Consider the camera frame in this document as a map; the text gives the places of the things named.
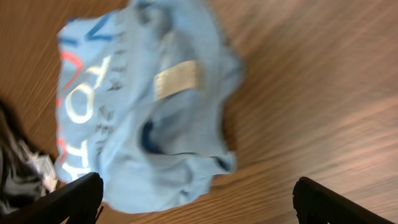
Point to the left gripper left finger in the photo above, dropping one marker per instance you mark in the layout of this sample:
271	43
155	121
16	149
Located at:
76	202

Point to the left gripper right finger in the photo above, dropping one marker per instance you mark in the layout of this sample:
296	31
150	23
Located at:
316	204

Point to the folded grey garment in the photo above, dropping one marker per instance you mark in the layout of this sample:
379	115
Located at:
26	174

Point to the light blue t-shirt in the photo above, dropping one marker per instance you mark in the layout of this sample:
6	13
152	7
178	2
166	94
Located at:
141	93

